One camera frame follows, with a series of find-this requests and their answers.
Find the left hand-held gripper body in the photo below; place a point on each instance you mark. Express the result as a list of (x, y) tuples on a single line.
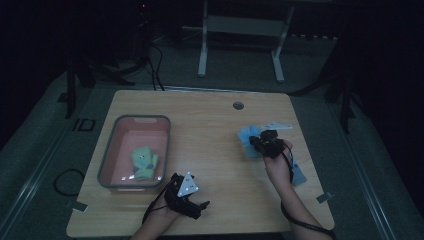
[(182, 196)]

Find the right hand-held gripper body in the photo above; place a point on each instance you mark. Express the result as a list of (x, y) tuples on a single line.
[(271, 143)]

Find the green glove with eyes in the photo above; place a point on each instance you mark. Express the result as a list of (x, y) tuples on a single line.
[(145, 163)]

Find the pink basin with grey rim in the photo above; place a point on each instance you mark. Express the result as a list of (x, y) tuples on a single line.
[(133, 136)]

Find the person's left hand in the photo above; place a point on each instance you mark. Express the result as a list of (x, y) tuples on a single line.
[(164, 210)]

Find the person's right hand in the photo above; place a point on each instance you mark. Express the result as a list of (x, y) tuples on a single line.
[(278, 166)]

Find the grey tape piece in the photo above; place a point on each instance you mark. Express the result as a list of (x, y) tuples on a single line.
[(324, 197), (80, 206)]

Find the black metal stand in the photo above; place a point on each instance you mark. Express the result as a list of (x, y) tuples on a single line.
[(346, 103), (70, 90)]

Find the white metal desk frame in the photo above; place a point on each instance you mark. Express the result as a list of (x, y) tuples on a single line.
[(240, 26)]

